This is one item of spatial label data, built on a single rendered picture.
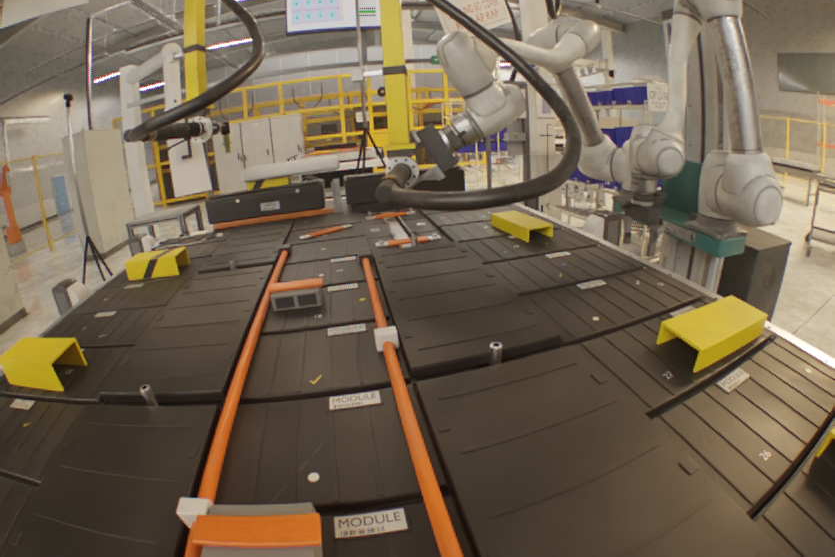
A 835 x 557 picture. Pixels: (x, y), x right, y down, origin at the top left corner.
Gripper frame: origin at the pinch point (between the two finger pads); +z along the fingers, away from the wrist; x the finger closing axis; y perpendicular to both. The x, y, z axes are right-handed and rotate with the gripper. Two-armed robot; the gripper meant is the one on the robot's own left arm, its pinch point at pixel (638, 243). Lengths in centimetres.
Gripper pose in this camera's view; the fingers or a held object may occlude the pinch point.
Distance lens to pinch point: 126.9
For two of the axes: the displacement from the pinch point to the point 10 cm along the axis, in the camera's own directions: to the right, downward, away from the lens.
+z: 0.7, 9.5, 3.0
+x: 1.1, 3.0, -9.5
